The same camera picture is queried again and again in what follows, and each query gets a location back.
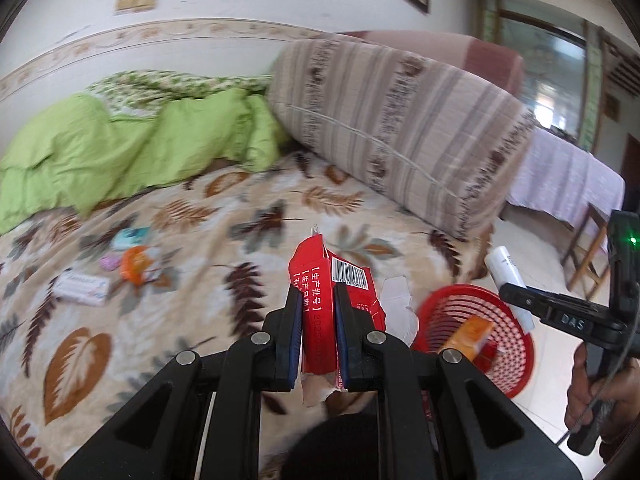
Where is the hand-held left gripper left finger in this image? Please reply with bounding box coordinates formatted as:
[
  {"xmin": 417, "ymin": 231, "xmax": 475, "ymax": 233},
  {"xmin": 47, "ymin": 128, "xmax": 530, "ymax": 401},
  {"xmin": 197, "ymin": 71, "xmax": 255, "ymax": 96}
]
[{"xmin": 57, "ymin": 282, "xmax": 306, "ymax": 480}]

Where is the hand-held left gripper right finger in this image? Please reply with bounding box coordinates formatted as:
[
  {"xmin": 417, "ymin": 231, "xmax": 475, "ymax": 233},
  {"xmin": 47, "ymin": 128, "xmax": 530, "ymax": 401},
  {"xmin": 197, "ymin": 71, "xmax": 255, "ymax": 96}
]
[{"xmin": 334, "ymin": 282, "xmax": 583, "ymax": 480}]

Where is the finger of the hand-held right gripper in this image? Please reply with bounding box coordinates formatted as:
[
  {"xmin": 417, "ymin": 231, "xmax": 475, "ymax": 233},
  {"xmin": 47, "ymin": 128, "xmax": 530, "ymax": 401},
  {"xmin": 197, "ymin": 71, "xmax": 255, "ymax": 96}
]
[{"xmin": 499, "ymin": 282, "xmax": 592, "ymax": 337}]

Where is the white spray bottle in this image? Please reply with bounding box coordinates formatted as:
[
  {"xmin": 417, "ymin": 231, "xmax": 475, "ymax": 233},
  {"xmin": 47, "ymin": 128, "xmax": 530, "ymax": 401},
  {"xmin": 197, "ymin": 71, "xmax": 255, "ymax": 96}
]
[{"xmin": 484, "ymin": 245, "xmax": 536, "ymax": 333}]

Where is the red plastic basket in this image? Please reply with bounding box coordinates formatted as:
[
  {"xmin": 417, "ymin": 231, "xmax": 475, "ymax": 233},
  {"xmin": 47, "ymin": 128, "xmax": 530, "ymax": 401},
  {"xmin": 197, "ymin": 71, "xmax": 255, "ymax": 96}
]
[{"xmin": 410, "ymin": 284, "xmax": 535, "ymax": 401}]

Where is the red cigarette box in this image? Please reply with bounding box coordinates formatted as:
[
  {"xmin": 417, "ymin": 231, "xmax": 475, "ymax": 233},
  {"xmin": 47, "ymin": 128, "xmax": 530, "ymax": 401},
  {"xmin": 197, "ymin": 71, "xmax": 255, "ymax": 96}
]
[{"xmin": 472, "ymin": 340, "xmax": 501, "ymax": 368}]

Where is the orange box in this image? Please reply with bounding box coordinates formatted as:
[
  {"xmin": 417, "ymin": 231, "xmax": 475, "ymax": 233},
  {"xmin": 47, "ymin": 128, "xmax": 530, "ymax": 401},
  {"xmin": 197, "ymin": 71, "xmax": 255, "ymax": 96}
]
[{"xmin": 442, "ymin": 317, "xmax": 497, "ymax": 363}]

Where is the torn red box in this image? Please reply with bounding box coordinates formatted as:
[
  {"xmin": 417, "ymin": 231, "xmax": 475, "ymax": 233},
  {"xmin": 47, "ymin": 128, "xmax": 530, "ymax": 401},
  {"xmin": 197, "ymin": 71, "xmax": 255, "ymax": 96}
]
[{"xmin": 289, "ymin": 224, "xmax": 420, "ymax": 407}]

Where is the person's right hand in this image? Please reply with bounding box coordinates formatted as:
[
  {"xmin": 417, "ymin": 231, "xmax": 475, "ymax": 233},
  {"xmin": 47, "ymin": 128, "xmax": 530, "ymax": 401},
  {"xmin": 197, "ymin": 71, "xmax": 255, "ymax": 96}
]
[{"xmin": 564, "ymin": 344, "xmax": 640, "ymax": 466}]

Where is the wooden stool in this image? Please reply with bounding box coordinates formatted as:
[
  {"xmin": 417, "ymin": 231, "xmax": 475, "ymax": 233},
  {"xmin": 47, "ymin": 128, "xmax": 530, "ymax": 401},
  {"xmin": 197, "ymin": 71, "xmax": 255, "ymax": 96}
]
[{"xmin": 560, "ymin": 202, "xmax": 613, "ymax": 293}]

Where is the lavender tablecloth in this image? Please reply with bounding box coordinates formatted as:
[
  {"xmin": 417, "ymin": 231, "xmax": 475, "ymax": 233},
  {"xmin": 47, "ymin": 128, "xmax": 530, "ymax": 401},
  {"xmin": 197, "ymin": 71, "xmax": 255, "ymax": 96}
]
[{"xmin": 502, "ymin": 125, "xmax": 626, "ymax": 233}]

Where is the leaf print fleece blanket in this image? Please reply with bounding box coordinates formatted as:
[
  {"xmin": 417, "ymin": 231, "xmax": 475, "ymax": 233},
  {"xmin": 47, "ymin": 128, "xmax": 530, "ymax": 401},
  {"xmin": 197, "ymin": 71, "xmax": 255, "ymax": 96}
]
[{"xmin": 0, "ymin": 152, "xmax": 501, "ymax": 480}]

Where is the orange white pouch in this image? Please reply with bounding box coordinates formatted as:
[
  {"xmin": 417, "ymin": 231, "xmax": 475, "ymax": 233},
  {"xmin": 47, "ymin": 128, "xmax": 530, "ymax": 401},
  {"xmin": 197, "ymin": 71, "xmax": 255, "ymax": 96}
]
[{"xmin": 119, "ymin": 245, "xmax": 163, "ymax": 286}]

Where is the blue white tissue packet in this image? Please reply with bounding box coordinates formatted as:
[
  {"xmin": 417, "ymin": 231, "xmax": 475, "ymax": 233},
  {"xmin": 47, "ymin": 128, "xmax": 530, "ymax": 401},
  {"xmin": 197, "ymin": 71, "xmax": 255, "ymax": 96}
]
[{"xmin": 111, "ymin": 226, "xmax": 151, "ymax": 251}]

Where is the dark slatted vent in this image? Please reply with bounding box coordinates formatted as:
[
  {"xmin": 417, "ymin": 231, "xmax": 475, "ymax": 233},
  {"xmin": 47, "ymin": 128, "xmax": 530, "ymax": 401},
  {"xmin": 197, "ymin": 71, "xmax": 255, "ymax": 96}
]
[{"xmin": 602, "ymin": 42, "xmax": 640, "ymax": 121}]

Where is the flat white box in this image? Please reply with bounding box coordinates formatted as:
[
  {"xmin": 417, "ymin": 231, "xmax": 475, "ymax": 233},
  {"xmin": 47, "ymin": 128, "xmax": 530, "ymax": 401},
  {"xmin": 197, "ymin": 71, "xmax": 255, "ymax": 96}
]
[{"xmin": 52, "ymin": 272, "xmax": 113, "ymax": 306}]

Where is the wooden framed glass door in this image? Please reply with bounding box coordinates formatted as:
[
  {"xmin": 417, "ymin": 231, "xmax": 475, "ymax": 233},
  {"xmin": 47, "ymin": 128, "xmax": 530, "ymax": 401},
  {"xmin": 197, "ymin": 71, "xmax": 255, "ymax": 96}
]
[{"xmin": 475, "ymin": 0, "xmax": 606, "ymax": 151}]

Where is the striped floral pillow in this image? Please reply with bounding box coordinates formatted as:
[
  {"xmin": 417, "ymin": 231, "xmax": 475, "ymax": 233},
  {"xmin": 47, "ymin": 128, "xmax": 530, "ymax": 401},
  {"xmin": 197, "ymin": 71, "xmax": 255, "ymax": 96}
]
[{"xmin": 265, "ymin": 35, "xmax": 536, "ymax": 241}]

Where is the pink maroon cushion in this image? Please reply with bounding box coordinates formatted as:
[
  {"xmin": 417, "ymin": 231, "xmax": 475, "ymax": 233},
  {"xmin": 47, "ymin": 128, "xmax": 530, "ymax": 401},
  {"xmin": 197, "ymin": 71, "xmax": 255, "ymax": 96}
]
[{"xmin": 345, "ymin": 30, "xmax": 526, "ymax": 101}]

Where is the green duvet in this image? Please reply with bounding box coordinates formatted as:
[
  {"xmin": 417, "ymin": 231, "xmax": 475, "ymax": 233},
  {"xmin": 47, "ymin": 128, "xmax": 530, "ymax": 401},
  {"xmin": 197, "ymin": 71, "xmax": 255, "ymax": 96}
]
[{"xmin": 0, "ymin": 71, "xmax": 291, "ymax": 235}]

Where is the grey cable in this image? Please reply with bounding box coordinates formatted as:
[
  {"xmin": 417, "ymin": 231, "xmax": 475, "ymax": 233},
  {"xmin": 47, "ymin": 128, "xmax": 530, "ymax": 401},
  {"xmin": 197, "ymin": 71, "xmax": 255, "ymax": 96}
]
[{"xmin": 556, "ymin": 305, "xmax": 640, "ymax": 445}]

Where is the beige wall switch plate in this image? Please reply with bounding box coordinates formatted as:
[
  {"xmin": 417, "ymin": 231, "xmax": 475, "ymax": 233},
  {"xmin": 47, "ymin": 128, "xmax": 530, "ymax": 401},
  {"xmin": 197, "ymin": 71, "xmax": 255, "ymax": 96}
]
[{"xmin": 115, "ymin": 0, "xmax": 160, "ymax": 15}]

